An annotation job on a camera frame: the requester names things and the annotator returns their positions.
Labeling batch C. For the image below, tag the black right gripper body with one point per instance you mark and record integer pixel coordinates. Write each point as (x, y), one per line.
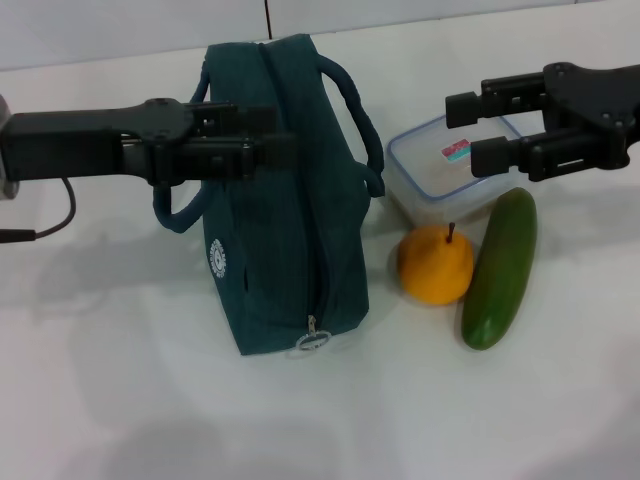
(590, 120)

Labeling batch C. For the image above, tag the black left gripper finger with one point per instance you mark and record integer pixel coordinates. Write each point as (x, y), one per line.
(235, 117)
(240, 157)

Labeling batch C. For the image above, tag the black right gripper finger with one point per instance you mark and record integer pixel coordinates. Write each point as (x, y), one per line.
(505, 155)
(492, 102)

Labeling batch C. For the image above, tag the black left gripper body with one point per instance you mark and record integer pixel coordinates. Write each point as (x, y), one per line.
(90, 142)

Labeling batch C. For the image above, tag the clear plastic food container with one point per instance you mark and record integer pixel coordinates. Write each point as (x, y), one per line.
(435, 170)

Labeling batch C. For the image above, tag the dark teal insulated lunch bag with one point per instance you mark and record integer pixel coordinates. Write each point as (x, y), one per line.
(280, 240)

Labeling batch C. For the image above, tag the green cucumber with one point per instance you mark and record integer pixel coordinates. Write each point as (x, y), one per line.
(502, 270)

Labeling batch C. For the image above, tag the orange yellow pear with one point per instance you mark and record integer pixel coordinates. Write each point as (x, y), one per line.
(435, 265)

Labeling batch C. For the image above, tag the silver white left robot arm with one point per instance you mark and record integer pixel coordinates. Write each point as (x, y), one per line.
(3, 150)

